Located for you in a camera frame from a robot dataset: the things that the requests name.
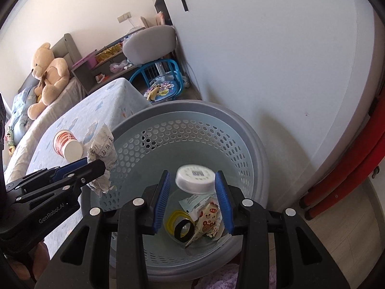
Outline blue pillow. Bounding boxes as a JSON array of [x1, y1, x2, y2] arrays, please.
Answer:
[[12, 86, 38, 145]]

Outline grey chair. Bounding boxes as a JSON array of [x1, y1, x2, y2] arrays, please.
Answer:
[[123, 25, 176, 67]]

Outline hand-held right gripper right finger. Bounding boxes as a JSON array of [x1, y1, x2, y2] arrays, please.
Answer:
[[214, 170, 352, 289]]

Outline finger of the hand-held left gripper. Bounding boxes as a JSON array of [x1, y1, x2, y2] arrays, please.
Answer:
[[15, 159, 106, 205], [6, 157, 89, 191]]

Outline grey plastic basket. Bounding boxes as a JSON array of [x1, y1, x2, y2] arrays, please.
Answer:
[[81, 99, 270, 283]]

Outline black band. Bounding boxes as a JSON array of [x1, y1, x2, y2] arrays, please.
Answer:
[[174, 220, 196, 243]]

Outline beige teddy bear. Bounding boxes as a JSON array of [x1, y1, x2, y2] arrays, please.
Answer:
[[27, 43, 70, 120]]

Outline grey shelf unit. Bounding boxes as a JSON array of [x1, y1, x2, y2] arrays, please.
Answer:
[[71, 32, 145, 95]]

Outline cream red snack wrapper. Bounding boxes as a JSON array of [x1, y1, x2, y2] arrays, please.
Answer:
[[185, 200, 225, 249]]

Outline yellow ring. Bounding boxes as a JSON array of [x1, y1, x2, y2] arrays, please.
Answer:
[[164, 210, 193, 234]]

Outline red metal frame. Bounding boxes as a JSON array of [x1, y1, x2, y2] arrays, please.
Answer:
[[299, 96, 385, 220]]

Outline pink box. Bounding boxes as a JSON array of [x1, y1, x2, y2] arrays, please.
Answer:
[[72, 51, 98, 68]]

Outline white paper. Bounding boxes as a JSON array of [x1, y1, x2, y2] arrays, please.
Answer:
[[87, 123, 118, 195]]

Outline black television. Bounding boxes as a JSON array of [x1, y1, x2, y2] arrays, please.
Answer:
[[154, 0, 173, 26]]

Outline blue child chair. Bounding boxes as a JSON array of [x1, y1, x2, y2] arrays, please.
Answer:
[[129, 59, 184, 101]]

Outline white round lid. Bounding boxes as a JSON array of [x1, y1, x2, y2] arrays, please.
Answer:
[[175, 164, 215, 195]]

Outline red white paper cup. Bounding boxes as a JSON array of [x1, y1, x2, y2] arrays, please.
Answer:
[[53, 129, 83, 161]]

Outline yellow snack packets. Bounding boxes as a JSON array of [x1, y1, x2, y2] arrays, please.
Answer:
[[96, 44, 124, 62]]

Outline white plastic bag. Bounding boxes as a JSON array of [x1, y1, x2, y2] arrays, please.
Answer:
[[110, 60, 130, 73]]

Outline bed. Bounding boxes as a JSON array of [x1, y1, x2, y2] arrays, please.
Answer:
[[0, 33, 91, 175]]

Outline person's left hand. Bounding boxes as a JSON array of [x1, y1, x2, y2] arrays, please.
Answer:
[[6, 241, 50, 283]]

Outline purple fuzzy clothing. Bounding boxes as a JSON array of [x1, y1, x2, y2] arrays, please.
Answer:
[[192, 262, 241, 289]]

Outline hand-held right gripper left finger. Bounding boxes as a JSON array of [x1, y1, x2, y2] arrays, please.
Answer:
[[34, 170, 170, 289]]

